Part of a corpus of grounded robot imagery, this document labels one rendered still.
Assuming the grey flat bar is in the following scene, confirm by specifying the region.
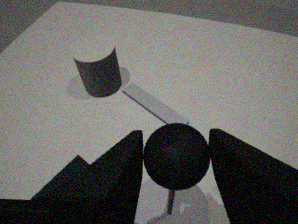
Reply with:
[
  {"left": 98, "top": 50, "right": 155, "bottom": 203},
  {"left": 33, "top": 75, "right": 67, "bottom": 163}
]
[{"left": 121, "top": 81, "right": 189, "bottom": 124}]

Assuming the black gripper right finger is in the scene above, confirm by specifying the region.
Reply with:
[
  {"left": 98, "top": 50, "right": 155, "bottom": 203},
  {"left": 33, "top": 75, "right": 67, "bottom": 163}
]
[{"left": 209, "top": 128, "right": 298, "bottom": 224}]

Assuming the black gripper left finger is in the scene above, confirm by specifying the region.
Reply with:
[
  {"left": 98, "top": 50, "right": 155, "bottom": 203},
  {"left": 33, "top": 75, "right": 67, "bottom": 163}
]
[{"left": 0, "top": 131, "right": 142, "bottom": 224}]

